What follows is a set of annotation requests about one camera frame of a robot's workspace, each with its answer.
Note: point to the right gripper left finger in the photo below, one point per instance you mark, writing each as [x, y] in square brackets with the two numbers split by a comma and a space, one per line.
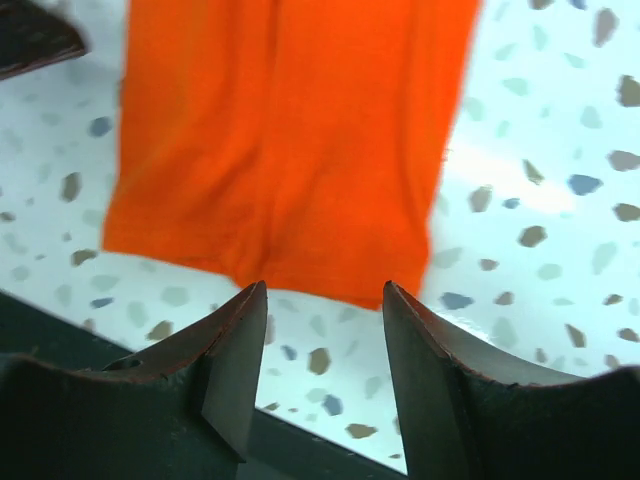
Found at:
[125, 420]

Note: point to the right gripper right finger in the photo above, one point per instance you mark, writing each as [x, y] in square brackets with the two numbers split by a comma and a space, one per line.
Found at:
[468, 410]

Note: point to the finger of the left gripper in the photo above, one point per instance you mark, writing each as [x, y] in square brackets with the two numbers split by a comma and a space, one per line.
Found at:
[34, 37]

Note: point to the orange t shirt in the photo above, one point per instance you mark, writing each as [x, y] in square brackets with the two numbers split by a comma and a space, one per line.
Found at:
[295, 142]

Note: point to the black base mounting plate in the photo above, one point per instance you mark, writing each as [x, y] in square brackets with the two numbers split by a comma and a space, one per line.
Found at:
[300, 450]

